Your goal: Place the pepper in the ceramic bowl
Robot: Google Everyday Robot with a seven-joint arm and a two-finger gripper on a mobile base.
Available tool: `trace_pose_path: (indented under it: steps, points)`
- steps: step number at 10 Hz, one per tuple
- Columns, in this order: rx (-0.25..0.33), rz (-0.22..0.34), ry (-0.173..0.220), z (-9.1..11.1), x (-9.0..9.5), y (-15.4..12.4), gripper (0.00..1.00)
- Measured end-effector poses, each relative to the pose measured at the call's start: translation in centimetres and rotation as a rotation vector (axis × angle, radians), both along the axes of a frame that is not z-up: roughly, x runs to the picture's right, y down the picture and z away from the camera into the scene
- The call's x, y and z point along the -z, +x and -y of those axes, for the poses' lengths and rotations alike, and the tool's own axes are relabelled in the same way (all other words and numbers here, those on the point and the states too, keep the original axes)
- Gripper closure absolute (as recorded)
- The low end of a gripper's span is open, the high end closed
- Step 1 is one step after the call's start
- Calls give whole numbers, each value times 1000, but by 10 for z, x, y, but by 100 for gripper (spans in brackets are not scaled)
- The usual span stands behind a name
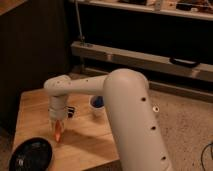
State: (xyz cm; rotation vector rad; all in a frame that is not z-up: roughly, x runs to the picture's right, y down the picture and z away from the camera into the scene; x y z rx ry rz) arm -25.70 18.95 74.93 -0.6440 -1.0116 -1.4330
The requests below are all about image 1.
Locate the orange pepper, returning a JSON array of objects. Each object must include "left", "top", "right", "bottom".
[{"left": 55, "top": 120, "right": 63, "bottom": 142}]

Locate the white cup blue inside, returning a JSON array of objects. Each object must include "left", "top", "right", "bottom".
[{"left": 89, "top": 96, "right": 104, "bottom": 117}]

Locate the black cable on floor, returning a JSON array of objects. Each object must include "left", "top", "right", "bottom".
[{"left": 200, "top": 141, "right": 213, "bottom": 171}]

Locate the black rectangular block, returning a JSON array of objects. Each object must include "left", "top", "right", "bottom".
[{"left": 68, "top": 106, "right": 75, "bottom": 118}]

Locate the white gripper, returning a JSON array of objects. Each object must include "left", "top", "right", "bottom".
[{"left": 48, "top": 108, "right": 67, "bottom": 136}]

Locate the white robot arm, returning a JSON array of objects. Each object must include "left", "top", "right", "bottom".
[{"left": 44, "top": 69, "right": 174, "bottom": 171}]

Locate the wooden shelf with clutter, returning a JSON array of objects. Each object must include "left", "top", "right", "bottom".
[{"left": 69, "top": 0, "right": 213, "bottom": 21}]

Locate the vertical metal pole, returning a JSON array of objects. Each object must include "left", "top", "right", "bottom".
[{"left": 74, "top": 0, "right": 92, "bottom": 47}]

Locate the black case handle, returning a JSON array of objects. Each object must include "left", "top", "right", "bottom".
[{"left": 169, "top": 58, "right": 201, "bottom": 68}]

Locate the black ceramic bowl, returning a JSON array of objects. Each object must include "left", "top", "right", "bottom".
[{"left": 9, "top": 137, "right": 53, "bottom": 171}]

